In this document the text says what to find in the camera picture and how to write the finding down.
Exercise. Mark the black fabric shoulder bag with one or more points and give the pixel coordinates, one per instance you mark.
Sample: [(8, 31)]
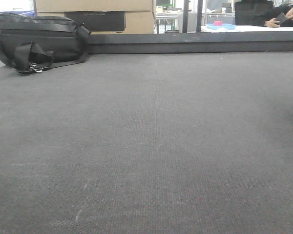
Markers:
[(33, 44)]

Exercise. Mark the large cardboard box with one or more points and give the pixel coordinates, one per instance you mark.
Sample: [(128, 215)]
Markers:
[(104, 16)]

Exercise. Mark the pink cup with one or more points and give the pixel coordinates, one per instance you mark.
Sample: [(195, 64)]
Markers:
[(218, 23)]

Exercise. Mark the blue shallow tray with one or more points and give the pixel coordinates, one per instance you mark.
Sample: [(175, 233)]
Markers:
[(223, 25)]

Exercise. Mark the white table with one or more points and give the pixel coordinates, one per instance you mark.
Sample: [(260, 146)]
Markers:
[(247, 28)]

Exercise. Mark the dark smartphone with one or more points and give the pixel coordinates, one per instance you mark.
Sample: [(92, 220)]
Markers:
[(280, 18)]

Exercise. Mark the person in black clothes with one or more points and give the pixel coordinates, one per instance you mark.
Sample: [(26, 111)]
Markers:
[(267, 19)]

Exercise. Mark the black vertical post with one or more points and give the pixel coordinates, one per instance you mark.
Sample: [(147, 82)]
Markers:
[(185, 16), (199, 15)]

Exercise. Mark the black conveyor side rail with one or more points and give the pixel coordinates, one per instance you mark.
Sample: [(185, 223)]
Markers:
[(201, 42)]

